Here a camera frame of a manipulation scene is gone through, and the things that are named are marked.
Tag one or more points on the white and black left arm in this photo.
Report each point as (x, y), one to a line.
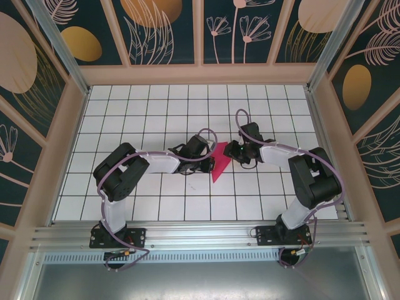
(114, 215)

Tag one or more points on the aluminium corner post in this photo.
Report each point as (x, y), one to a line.
(332, 47)
(67, 53)

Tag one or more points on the grey metal sheet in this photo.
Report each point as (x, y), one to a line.
(200, 281)

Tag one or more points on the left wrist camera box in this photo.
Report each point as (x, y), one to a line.
(211, 143)

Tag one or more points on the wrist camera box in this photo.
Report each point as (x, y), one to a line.
(240, 139)
(211, 143)

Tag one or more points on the long aluminium mounting rail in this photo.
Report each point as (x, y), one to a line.
(200, 234)

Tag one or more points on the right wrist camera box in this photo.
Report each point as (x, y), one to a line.
(240, 139)

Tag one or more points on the wall panel with pink flowers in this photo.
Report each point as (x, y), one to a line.
(225, 47)

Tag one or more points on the aluminium table side rail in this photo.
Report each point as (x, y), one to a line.
(343, 215)

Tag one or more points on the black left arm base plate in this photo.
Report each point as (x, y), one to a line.
(137, 237)

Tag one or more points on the wall panel gold circle feathers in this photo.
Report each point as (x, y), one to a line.
(150, 15)

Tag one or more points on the wall panel pink circle gold lines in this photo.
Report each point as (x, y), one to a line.
(312, 15)

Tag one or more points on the wall panel feather and gold oval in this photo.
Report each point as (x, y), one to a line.
(356, 87)

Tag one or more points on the wall panel with gold oval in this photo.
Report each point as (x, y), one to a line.
(81, 43)

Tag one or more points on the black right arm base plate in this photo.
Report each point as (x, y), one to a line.
(264, 236)

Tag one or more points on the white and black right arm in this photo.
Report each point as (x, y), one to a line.
(295, 215)

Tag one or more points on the pink paper sheet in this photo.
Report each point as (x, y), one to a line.
(220, 162)

